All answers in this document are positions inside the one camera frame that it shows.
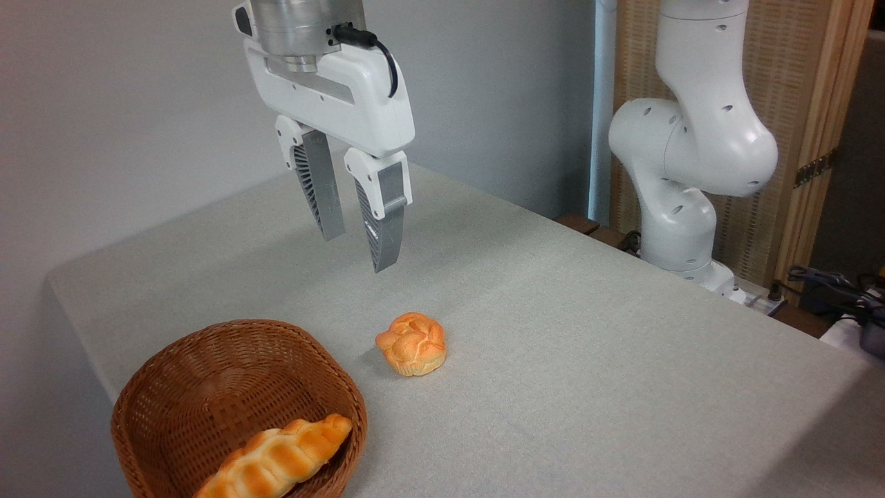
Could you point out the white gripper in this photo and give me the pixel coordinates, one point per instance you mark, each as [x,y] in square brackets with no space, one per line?
[346,97]

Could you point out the long braided bread loaf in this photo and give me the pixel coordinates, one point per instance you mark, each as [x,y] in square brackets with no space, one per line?
[276,460]

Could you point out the round knotted bread roll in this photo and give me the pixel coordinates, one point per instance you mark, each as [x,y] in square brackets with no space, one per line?
[415,346]

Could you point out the grey tablecloth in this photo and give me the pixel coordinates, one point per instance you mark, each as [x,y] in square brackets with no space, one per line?
[553,311]

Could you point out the brown wicker basket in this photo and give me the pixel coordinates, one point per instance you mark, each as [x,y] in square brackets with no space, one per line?
[207,387]

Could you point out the white vertical pole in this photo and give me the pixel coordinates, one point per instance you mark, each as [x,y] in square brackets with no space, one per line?
[600,104]

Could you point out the brass screen hinge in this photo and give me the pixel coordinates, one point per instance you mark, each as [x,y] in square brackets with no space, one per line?
[816,168]

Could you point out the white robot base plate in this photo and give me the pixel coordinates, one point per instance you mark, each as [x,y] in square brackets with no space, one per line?
[750,297]

